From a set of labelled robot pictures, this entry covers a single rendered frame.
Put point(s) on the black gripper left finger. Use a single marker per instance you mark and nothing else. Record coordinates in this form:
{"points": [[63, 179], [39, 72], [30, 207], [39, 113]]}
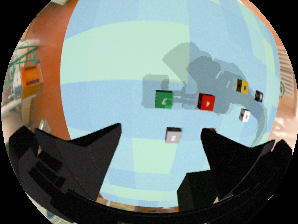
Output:
{"points": [[86, 158]]}

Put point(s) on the red block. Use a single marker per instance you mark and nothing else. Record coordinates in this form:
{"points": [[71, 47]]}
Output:
{"points": [[206, 102]]}

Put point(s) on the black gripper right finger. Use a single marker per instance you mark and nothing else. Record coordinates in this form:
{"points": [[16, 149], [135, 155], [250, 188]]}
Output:
{"points": [[229, 161]]}

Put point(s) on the green block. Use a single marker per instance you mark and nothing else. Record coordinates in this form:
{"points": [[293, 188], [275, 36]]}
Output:
{"points": [[164, 99]]}

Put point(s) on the yellow block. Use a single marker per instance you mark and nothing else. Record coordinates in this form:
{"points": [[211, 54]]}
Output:
{"points": [[242, 86]]}

